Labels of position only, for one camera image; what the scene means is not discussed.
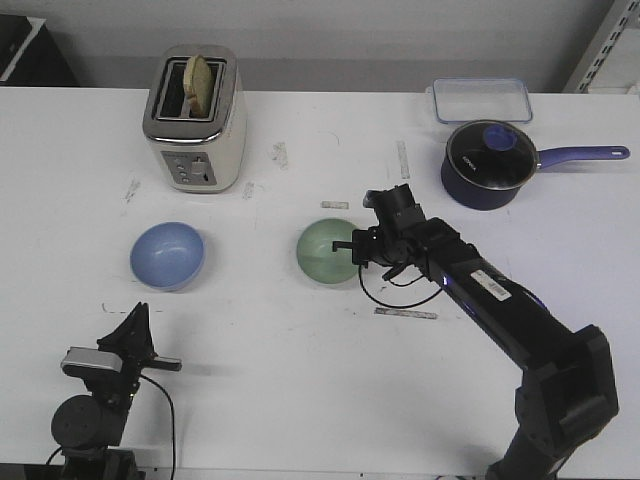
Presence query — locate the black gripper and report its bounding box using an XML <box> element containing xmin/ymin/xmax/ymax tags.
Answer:
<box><xmin>83</xmin><ymin>302</ymin><xmax>182</xmax><ymax>406</ymax></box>
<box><xmin>332</xmin><ymin>220</ymin><xmax>425</xmax><ymax>280</ymax></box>

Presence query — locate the green bowl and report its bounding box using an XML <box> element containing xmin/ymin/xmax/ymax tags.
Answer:
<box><xmin>296</xmin><ymin>218</ymin><xmax>357</xmax><ymax>285</ymax></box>

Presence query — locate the blue bowl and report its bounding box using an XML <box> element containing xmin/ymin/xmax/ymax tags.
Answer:
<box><xmin>129</xmin><ymin>222</ymin><xmax>206</xmax><ymax>292</ymax></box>

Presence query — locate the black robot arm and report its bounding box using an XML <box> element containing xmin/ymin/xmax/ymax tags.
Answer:
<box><xmin>332</xmin><ymin>218</ymin><xmax>619</xmax><ymax>479</ymax></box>
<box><xmin>51</xmin><ymin>302</ymin><xmax>182</xmax><ymax>479</ymax></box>

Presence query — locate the white and silver toaster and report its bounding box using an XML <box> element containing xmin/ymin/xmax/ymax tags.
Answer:
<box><xmin>142</xmin><ymin>44</ymin><xmax>247</xmax><ymax>193</ymax></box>

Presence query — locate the dark blue saucepan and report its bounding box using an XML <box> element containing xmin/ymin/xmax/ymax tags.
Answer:
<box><xmin>441</xmin><ymin>119</ymin><xmax>631</xmax><ymax>211</ymax></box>

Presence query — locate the glass pot lid blue knob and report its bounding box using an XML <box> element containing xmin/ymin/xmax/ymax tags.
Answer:
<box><xmin>445</xmin><ymin>120</ymin><xmax>538</xmax><ymax>191</ymax></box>

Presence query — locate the clear plastic food container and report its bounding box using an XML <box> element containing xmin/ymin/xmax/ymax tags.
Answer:
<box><xmin>426</xmin><ymin>78</ymin><xmax>533</xmax><ymax>124</ymax></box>

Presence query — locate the slice of toast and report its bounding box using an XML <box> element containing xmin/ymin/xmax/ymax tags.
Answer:
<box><xmin>183</xmin><ymin>55</ymin><xmax>213</xmax><ymax>118</ymax></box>

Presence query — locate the white metal shelf upright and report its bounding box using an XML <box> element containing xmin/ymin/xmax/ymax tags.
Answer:
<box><xmin>563</xmin><ymin>1</ymin><xmax>639</xmax><ymax>94</ymax></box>

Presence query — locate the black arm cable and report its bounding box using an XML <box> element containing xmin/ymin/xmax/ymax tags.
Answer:
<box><xmin>138</xmin><ymin>373</ymin><xmax>177</xmax><ymax>476</ymax></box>
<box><xmin>357</xmin><ymin>264</ymin><xmax>447</xmax><ymax>309</ymax></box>

